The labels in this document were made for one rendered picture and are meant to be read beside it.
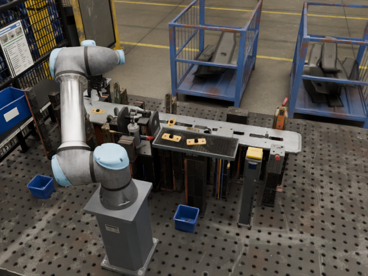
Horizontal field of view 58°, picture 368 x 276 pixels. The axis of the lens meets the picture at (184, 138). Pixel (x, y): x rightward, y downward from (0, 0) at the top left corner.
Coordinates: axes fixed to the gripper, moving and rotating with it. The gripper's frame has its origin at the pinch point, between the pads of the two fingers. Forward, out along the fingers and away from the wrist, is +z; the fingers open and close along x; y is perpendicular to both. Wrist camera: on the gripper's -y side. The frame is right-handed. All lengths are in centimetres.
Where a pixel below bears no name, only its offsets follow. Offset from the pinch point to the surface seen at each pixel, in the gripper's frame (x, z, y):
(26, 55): 16, -15, -55
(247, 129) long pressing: 5, 7, 89
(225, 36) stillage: 264, 53, 32
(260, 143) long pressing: -6, 7, 97
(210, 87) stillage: 196, 90, 29
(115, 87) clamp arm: 15.3, -0.8, 5.8
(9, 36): 7, -30, -55
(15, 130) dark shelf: -31.9, 6.0, -32.5
